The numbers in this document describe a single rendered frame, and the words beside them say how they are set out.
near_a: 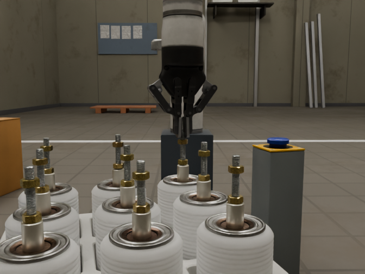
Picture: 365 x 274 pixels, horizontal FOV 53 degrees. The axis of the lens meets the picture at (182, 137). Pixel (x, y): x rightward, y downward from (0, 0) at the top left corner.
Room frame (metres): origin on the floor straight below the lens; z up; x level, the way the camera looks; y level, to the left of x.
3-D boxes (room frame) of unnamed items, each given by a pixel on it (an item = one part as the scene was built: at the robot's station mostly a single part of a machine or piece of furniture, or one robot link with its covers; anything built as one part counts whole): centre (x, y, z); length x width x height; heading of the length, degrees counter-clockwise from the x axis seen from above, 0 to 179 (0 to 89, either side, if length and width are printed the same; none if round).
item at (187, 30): (0.69, 0.00, 0.52); 0.11 x 0.09 x 0.06; 15
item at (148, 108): (6.78, 1.06, 0.05); 1.17 x 0.80 x 0.11; 92
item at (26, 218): (0.38, 0.16, 0.29); 0.02 x 0.02 x 0.01; 70
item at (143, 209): (0.41, 0.05, 0.29); 0.02 x 0.02 x 0.01; 3
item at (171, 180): (0.67, 0.00, 0.25); 0.08 x 0.08 x 0.01
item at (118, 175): (0.64, 0.11, 0.26); 0.02 x 0.02 x 0.03
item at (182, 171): (0.67, 0.00, 0.26); 0.02 x 0.02 x 0.03
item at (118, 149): (0.64, 0.11, 0.30); 0.01 x 0.01 x 0.08
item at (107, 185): (0.64, 0.11, 0.25); 0.08 x 0.08 x 0.01
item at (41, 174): (0.49, 0.19, 0.30); 0.01 x 0.01 x 0.08
